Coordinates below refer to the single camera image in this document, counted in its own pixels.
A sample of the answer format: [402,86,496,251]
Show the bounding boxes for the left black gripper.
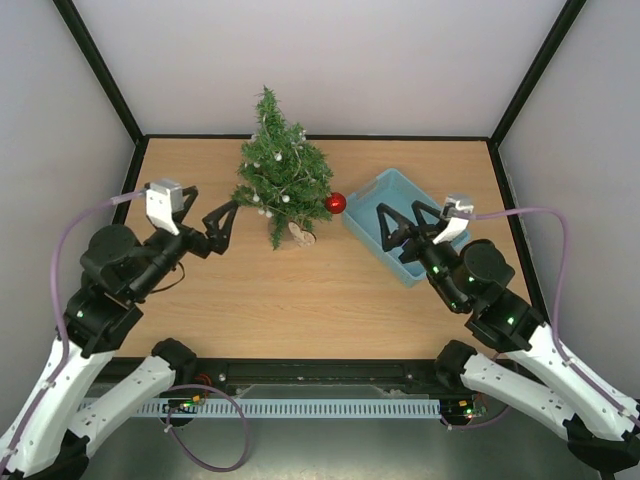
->
[131,200,240,300]

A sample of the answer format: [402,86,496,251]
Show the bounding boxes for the light blue plastic basket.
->
[344,168,461,289]

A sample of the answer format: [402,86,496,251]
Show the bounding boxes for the red ball ornament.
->
[324,192,347,215]

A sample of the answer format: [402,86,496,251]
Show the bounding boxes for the fairy light string white beads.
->
[236,120,331,216]

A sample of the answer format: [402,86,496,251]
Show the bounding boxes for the small green christmas tree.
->
[230,85,335,251]

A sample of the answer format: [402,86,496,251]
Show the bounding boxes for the wooden heart ornament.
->
[288,222,316,247]

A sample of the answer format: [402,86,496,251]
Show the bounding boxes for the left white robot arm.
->
[1,181,238,479]

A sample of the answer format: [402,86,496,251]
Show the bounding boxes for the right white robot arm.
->
[376,197,639,474]

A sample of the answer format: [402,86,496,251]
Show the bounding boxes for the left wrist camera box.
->
[145,178,184,236]

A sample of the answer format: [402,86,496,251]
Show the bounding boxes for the black frame rail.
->
[60,356,581,393]

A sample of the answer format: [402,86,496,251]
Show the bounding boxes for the white cable duct rail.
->
[80,399,443,420]

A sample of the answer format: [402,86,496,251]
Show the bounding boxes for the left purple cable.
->
[0,188,249,475]

